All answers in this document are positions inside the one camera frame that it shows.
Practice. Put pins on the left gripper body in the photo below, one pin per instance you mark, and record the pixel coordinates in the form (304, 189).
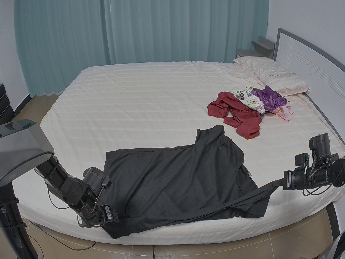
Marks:
(97, 217)

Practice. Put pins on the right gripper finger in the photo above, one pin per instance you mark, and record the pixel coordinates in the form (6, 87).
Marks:
(279, 182)

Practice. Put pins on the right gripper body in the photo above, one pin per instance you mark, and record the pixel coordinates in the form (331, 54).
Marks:
(307, 179)

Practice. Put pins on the black T-shirt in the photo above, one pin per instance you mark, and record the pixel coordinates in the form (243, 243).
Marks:
(175, 182)

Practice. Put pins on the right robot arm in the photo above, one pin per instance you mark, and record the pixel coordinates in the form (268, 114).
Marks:
(320, 147)

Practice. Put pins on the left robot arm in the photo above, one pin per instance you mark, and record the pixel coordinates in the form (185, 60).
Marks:
(24, 142)

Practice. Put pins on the dark red garment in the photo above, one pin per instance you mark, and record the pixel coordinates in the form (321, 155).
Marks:
(248, 125)

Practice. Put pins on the pink garment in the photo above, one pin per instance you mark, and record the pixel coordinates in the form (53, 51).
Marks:
(285, 115)

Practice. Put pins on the purple garment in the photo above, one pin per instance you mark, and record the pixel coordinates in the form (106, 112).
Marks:
(269, 98)

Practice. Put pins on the white printed garment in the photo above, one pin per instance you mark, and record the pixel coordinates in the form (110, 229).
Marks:
(252, 101)

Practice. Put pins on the cream pillow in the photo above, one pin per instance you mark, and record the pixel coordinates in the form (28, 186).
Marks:
(272, 71)

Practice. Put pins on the bed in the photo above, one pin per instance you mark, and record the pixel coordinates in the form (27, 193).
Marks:
(134, 104)

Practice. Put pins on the grey bedside table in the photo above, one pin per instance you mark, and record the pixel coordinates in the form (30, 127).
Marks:
(253, 52)

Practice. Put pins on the black ribbed furniture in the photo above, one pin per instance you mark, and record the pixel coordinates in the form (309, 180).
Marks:
(5, 101)

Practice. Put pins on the blue-green curtain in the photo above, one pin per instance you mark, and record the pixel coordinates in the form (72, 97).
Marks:
(134, 23)

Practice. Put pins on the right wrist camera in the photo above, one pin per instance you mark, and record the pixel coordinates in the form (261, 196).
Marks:
(301, 160)

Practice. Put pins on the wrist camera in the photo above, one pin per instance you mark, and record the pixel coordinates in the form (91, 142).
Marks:
(301, 160)
(106, 185)

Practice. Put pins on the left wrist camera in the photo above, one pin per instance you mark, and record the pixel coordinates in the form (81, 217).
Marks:
(106, 185)

